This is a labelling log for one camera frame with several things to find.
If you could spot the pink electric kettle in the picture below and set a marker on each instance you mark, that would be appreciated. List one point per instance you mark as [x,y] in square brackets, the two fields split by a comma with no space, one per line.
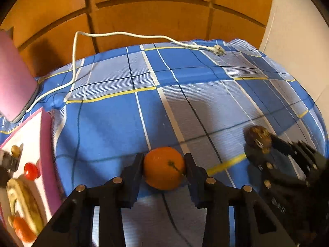
[15,82]

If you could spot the dark sugarcane piece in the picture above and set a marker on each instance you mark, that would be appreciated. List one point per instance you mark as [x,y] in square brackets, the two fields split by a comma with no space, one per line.
[7,164]

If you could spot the small red tomato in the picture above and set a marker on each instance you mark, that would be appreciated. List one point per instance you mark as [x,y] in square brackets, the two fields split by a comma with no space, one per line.
[30,171]

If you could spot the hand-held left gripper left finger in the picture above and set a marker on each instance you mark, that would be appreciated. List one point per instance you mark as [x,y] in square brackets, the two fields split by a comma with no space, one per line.
[135,182]

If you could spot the pink shallow box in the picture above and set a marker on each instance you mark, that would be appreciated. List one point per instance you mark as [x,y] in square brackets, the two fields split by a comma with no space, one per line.
[30,139]

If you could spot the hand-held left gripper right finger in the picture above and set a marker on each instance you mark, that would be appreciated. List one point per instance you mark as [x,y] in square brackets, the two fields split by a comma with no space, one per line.
[192,182]

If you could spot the spotted yellow banana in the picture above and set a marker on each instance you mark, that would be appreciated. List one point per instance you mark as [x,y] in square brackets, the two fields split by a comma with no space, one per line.
[25,205]

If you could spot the wooden panelled wardrobe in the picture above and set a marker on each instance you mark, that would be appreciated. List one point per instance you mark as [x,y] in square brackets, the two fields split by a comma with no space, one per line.
[154,12]

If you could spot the dark brown water chestnut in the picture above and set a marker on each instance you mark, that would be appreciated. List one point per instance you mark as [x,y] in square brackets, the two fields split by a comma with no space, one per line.
[257,136]

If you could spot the small yellow longan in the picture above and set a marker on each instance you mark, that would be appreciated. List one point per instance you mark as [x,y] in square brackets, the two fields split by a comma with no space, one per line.
[15,151]

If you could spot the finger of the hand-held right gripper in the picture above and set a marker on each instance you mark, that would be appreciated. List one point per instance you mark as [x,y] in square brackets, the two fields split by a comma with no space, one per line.
[257,158]
[281,145]

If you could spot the orange mandarin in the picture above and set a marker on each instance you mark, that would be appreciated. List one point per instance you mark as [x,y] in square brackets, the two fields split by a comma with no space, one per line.
[162,169]
[24,230]

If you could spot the blue plaid tablecloth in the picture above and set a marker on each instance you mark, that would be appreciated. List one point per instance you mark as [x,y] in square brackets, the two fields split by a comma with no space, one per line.
[205,103]

